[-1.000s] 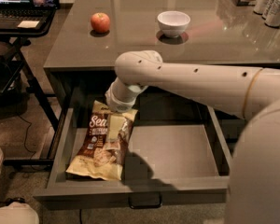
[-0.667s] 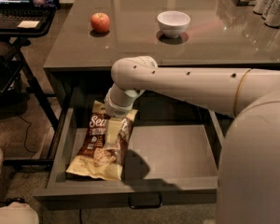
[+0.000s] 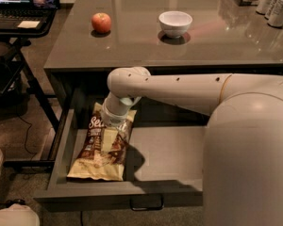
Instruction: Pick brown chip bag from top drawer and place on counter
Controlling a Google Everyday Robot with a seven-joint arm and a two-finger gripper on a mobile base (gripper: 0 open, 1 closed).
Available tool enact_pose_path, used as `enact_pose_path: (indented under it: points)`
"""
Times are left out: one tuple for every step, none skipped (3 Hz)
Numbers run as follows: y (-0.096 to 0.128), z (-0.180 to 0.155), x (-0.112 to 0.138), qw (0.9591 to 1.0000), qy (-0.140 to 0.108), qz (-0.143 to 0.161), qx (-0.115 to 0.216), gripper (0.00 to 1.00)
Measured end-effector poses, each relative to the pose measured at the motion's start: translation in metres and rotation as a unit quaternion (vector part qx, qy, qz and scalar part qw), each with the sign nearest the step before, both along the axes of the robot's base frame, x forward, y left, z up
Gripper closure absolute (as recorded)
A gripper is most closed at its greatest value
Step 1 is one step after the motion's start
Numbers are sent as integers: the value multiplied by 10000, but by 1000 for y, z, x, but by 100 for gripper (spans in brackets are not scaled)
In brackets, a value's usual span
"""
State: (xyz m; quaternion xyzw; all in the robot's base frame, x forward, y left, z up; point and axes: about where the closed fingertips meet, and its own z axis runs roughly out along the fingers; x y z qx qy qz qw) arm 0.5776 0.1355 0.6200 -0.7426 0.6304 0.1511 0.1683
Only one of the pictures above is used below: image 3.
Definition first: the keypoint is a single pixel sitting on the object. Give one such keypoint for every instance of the white ceramic bowl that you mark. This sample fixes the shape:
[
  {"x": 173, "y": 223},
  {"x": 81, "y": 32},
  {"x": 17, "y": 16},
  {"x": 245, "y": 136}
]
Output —
[{"x": 174, "y": 23}]

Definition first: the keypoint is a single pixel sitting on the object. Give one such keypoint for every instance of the black laptop computer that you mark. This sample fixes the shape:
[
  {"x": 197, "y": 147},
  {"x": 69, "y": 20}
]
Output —
[{"x": 12, "y": 12}]

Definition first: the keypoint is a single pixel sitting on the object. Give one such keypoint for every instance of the black rolling cart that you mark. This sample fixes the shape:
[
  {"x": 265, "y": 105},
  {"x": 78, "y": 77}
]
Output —
[{"x": 13, "y": 63}]

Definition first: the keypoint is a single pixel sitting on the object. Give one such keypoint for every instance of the red apple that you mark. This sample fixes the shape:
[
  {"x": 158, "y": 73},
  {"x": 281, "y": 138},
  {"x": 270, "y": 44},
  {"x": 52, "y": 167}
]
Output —
[{"x": 101, "y": 23}]

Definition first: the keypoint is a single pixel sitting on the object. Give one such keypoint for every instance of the black smartphone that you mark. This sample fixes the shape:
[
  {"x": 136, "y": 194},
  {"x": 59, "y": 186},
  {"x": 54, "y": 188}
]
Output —
[{"x": 46, "y": 4}]

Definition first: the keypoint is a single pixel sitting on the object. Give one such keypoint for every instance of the black drawer handle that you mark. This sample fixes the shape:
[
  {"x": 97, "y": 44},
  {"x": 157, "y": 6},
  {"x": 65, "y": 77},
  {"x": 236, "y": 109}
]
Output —
[{"x": 151, "y": 202}]

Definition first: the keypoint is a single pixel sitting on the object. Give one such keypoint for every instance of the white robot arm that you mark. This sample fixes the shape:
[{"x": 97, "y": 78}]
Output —
[{"x": 243, "y": 150}]

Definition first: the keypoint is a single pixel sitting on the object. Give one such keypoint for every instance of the white can nearest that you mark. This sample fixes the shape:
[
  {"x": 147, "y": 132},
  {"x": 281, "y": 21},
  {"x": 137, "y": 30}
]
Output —
[{"x": 276, "y": 16}]

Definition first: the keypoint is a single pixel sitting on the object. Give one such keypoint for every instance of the open grey top drawer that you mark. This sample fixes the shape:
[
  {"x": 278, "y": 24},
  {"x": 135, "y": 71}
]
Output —
[{"x": 164, "y": 158}]

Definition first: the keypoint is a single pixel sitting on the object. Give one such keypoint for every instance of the yellow sticky note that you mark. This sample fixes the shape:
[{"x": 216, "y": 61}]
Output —
[{"x": 28, "y": 24}]

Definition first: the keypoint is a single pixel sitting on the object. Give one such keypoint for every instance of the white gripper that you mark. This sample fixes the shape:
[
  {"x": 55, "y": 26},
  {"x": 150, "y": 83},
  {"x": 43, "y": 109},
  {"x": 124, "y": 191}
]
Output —
[{"x": 113, "y": 118}]

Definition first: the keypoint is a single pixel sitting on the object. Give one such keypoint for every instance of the brown sea salt chip bag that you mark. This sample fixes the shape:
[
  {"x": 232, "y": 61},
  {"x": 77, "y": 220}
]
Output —
[{"x": 92, "y": 162}]

